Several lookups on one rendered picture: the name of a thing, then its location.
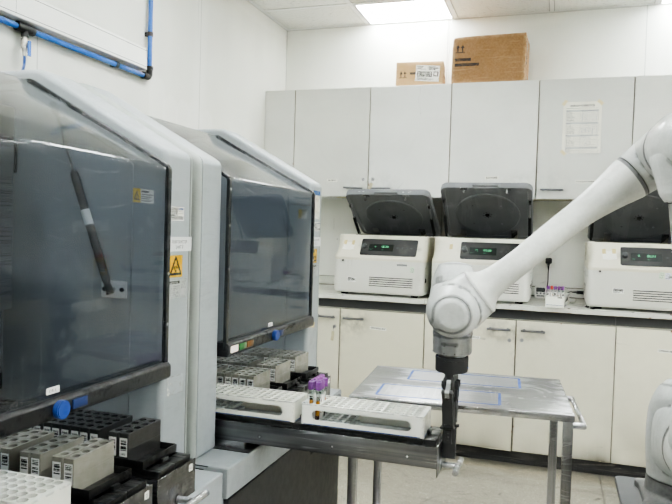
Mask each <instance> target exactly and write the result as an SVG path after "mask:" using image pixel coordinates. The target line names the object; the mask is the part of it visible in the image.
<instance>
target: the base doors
mask: <svg viewBox="0 0 672 504"><path fill-rule="evenodd" d="M318 314H319V315H324V316H335V318H324V317H318V337H317V367H319V371H318V372H324V373H328V376H330V375H331V384H330V388H332V389H338V383H339V389H341V397H348V398H349V395H350V394H351V393H352V392H353V391H354V390H355V389H356V388H357V387H358V386H359V385H360V384H361V382H362V381H363V380H364V379H365V378H366V377H367V376H368V375H369V374H370V373H371V372H372V371H373V370H374V369H375V368H376V367H377V366H378V365H379V366H392V367H405V368H417V369H430V370H435V355H436V354H437V353H434V352H433V351H432V350H433V328H432V326H431V325H430V323H429V321H428V319H427V315H426V314H417V313H402V312H387V311H371V310H356V309H341V308H329V307H318ZM343 317H348V318H363V319H364V320H363V321H361V320H347V319H343ZM424 324H425V336H424ZM333 325H336V328H334V329H333ZM370 326H374V327H382V328H386V331H382V330H374V329H370ZM489 327H491V328H500V329H507V328H509V329H510V330H511V331H498V330H487V328H489ZM523 329H525V330H531V331H541V330H543V331H545V334H542V333H528V332H521V330H523ZM332 331H334V339H333V341H332V340H331V332H332ZM515 333H516V357H515ZM615 333H616V350H615ZM473 336H480V339H472V353H471V354H470V355H467V356H469V361H468V372H469V373H482V374H495V375H508V376H514V358H515V376H521V377H534V378H547V379H559V380H560V382H561V384H562V386H563V389H564V391H565V394H566V396H573V397H574V399H575V401H576V403H577V405H578V408H579V410H580V412H581V414H582V416H583V418H584V421H585V423H586V425H587V429H586V430H579V429H573V450H572V458H574V459H582V460H590V461H598V462H606V463H610V450H611V463H614V464H622V465H629V466H637V467H645V468H646V458H645V433H646V420H647V412H648V406H649V403H650V400H651V398H652V396H653V394H654V392H655V390H656V389H657V387H658V386H659V385H660V384H661V383H663V382H664V381H665V380H667V379H671V378H672V354H670V353H659V352H657V351H658V349H664V350H672V331H671V330H656V329H642V328H627V327H612V326H597V325H582V324H567V323H552V322H537V321H522V320H517V331H516V320H504V319H490V318H487V319H486V320H485V321H484V322H483V323H482V324H481V325H480V326H479V327H478V328H476V329H474V330H473ZM509 338H510V339H511V342H508V341H507V340H508V339H509ZM521 338H522V339H523V340H524V341H523V342H520V339H521ZM339 351H340V354H339ZM423 355H424V365H423ZM614 357H615V373H614ZM613 380H614V396H613ZM612 404H613V418H612ZM457 419H458V421H457V422H456V424H459V428H458V427H457V433H456V444H461V445H468V446H475V447H483V448H490V449H497V450H505V451H511V436H512V417H504V416H493V415H482V414H471V413H461V412H458V415H457ZM611 427H612V441H611ZM548 446H549V421H548V420H537V419H526V418H515V417H513V436H512V451H518V452H526V453H534V454H542V455H548Z"/></svg>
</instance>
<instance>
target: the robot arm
mask: <svg viewBox="0 0 672 504"><path fill-rule="evenodd" d="M657 189H658V193H659V196H660V197H661V199H662V200H663V201H664V202H668V208H669V220H670V231H671V243H672V112H670V113H669V114H667V115H665V116H664V117H662V118H661V119H660V120H659V121H657V122H656V124H655V125H654V126H653V127H652V128H651V129H650V130H649V131H648V132H647V133H646V134H645V135H643V136H642V137H641V138H640V139H639V140H638V141H637V142H636V143H635V144H633V145H632V146H631V147H630V148H629V149H628V150H627V151H626V152H625V153H624V154H622V155H621V156H620V157H619V158H618V159H617V160H615V161H614V162H613V163H612V164H611V165H610V166H609V167H608V169H607V170H606V171H605V172H604V173H603V174H602V175H601V176H600V177H599V178H598V179H597V180H596V181H595V182H594V183H593V184H592V185H591V186H590V187H588V188H587V189H586V190H585V191H584V192H583V193H582V194H581V195H580V196H578V197H577V198H576V199H575V200H574V201H572V202H571V203H570V204H569V205H568V206H566V207H565V208H564V209H563V210H561V211H560V212H559V213H557V214H556V215H555V216H554V217H553V218H551V219H550V220H549V221H548V222H546V223H545V224H544V225H543V226H542V227H540V228H539V229H538V230H537V231H536V232H534V233H533V234H532V235H531V236H530V237H528V238H527V239H526V240H525V241H523V242H522V243H521V244H520V245H519V246H517V247H516V248H515V249H514V250H513V251H511V252H510V253H509V254H507V255H506V256H505V257H503V258H502V259H500V260H499V261H497V262H496V263H494V264H493V265H491V266H490V267H488V268H486V269H484V270H482V271H479V272H474V271H473V268H472V266H471V265H469V264H466V263H462V262H446V263H441V264H439V265H438V267H437V269H436V271H435V274H434V277H433V280H432V287H431V290H430V297H429V298H428V301H427V305H426V315H427V319H428V321H429V323H430V325H431V326H432V328H433V350H432V351H433V352H434V353H437V354H436V355H435V370H436V371H438V372H440V373H444V374H445V376H444V378H443V380H442V381H441V387H442V390H441V396H442V425H441V426H440V429H443V433H442V458H449V459H455V457H456V433H457V427H458V428H459V424H456V422H457V421H458V419H457V415H458V400H459V387H460V385H461V379H458V374H465V373H467V372H468V361H469V356H467V355H470V354H471V353H472V336H473V330H474V329H476V328H478V327H479V326H480V325H481V324H482V323H483V322H484V321H485V320H486V319H487V318H488V317H489V316H490V315H491V314H492V313H493V312H494V311H495V309H496V302H497V300H498V298H499V297H500V295H501V294H502V293H503V292H504V291H506V290H507V289H508V288H509V287H510V286H511V285H513V284H514V283H515V282H516V281H518V280H519V279H520V278H521V277H523V276H524V275H525V274H526V273H528V272H529V271H530V270H531V269H533V268H534V267H535V266H536V265H538V264H539V263H540V262H542V261H543V260H544V259H546V258H547V257H548V256H549V255H551V254H552V253H553V252H555V251H556V250H557V249H558V248H560V247H561V246H562V245H564V244H565V243H566V242H567V241H569V240H570V239H571V238H573V237H574V236H575V235H576V234H578V233H579V232H580V231H582V230H583V229H585V228H586V227H587V226H589V225H590V224H592V223H593V222H595V221H597V220H598V219H600V218H602V217H603V216H605V215H607V214H609V213H611V212H613V211H615V210H617V209H619V208H621V207H623V206H625V205H627V204H629V203H632V202H634V201H636V200H638V199H640V198H643V197H645V196H646V195H648V194H650V193H651V192H653V191H655V190H657ZM645 458H646V474H645V478H635V480H634V485H635V486H636V487H637V488H638V489H639V492H640V495H641V498H642V501H643V502H642V504H672V378H671V379H667V380H665V381H664V382H663V383H661V384H660V385H659V386H658V387H657V389H656V390H655V392H654V394H653V396H652V398H651V400H650V403H649V406H648V412H647V420H646V433H645Z"/></svg>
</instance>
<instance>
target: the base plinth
mask: <svg viewBox="0 0 672 504"><path fill-rule="evenodd" d="M456 456H462V457H470V458H477V459H485V460H492V461H500V462H508V463H515V464H523V465H530V466H538V467H545V468H548V455H542V454H534V453H526V452H518V451H512V450H511V451H505V450H497V449H490V448H483V447H475V446H468V445H461V444H456ZM556 469H561V457H558V456H557V463H556ZM572 471H576V472H583V473H591V474H598V475H606V476H614V477H615V476H626V477H634V478H645V474H646V468H645V467H637V466H629V465H622V464H614V463H611V462H610V463H606V462H598V461H590V460H582V459H574V458H572Z"/></svg>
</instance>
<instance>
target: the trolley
mask: <svg viewBox="0 0 672 504"><path fill-rule="evenodd" d="M444 376H445V374H444V373H440V372H438V371H436V370H430V369H417V368H405V367H392V366H379V365H378V366H377V367H376V368H375V369H374V370H373V371H372V372H371V373H370V374H369V375H368V376H367V377H366V378H365V379H364V380H363V381H362V382H361V384H360V385H359V386H358V387H357V388H356V389H355V390H354V391H353V392H352V393H351V394H350V395H349V398H357V399H366V400H376V401H385V402H394V403H403V404H412V405H421V406H430V407H431V410H439V411H442V396H441V390H442V387H441V381H442V380H443V378H444ZM458 379H461V385H460V387H459V400H458V412H461V413H471V414H482V415H493V416H504V417H515V418H526V419H537V420H548V421H549V446H548V472H547V497H546V504H555V488H556V463H557V438H558V421H559V422H563V428H562V453H561V477H560V502H559V504H570V499H571V475H572V450H573V429H579V430H586V429H587V425H586V423H585V421H584V418H583V416H582V414H581V412H580V410H579V408H578V405H577V403H576V401H575V399H574V397H573V396H566V394H565V391H564V389H563V386H562V384H561V382H560V380H559V379H547V378H534V377H521V376H508V375H495V374H482V373H469V372H467V373H465V374H458ZM569 402H571V403H572V406H573V408H574V410H575V413H576V415H577V417H578V420H579V422H580V423H577V422H575V415H574V413H573V410H572V408H571V406H570V403H569ZM381 472H382V462H380V461H374V469H373V501H372V504H381ZM357 479H358V458H351V457H348V477H347V504H357Z"/></svg>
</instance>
